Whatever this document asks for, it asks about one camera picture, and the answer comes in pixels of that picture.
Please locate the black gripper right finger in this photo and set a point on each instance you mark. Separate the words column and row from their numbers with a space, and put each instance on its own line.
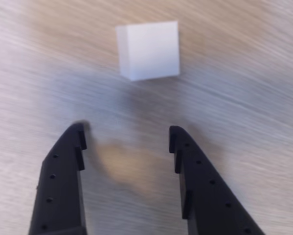
column 205, row 195

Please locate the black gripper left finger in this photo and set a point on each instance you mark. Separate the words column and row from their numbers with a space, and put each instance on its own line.
column 59, row 191

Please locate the white cube block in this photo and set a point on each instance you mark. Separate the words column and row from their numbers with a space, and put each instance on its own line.
column 151, row 51

